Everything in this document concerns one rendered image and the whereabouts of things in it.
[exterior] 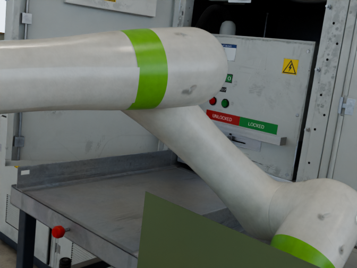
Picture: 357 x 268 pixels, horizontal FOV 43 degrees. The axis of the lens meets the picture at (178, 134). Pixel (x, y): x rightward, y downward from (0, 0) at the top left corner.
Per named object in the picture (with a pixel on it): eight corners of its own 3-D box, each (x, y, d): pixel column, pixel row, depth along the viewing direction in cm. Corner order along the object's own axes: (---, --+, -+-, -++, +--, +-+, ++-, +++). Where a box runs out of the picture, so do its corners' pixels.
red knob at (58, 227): (57, 241, 114) (57, 229, 113) (49, 236, 116) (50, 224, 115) (71, 237, 117) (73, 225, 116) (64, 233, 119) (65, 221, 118)
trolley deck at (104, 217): (149, 290, 98) (152, 264, 97) (9, 203, 138) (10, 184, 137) (296, 226, 148) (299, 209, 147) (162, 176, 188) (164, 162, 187)
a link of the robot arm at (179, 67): (200, 106, 79) (190, 37, 79) (249, 98, 69) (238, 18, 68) (105, 117, 69) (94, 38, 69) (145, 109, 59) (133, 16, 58)
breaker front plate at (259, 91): (288, 184, 153) (313, 43, 145) (183, 152, 185) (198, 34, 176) (290, 184, 154) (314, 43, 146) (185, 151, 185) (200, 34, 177)
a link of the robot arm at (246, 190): (274, 201, 110) (121, 43, 90) (329, 207, 97) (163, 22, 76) (250, 246, 105) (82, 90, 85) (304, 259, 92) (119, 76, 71)
